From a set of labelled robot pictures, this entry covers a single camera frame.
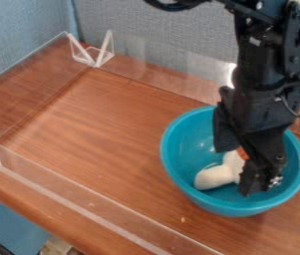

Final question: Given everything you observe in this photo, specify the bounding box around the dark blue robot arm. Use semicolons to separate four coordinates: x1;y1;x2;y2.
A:
145;0;300;196

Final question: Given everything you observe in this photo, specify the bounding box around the clear acrylic left barrier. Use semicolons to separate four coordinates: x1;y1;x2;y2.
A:
0;31;91;140

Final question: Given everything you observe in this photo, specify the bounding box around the white brown toy mushroom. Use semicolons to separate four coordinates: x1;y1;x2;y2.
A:
193;148;249;190

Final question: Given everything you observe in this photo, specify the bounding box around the clear acrylic barrier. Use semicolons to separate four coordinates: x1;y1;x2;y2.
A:
0;144;222;255
102;35;236;105
0;31;91;140

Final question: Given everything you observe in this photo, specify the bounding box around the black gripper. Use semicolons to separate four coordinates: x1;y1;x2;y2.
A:
212;83;300;196

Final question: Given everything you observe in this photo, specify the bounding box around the clear acrylic front barrier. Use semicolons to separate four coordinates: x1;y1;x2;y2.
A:
0;144;222;255

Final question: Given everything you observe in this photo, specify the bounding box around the blue plastic bowl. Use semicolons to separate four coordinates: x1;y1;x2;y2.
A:
159;107;300;217

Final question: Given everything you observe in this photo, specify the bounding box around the clear acrylic back barrier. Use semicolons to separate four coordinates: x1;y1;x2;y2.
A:
102;35;236;105

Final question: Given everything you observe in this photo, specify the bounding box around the clear acrylic corner bracket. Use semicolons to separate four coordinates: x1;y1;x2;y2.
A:
66;30;115;68

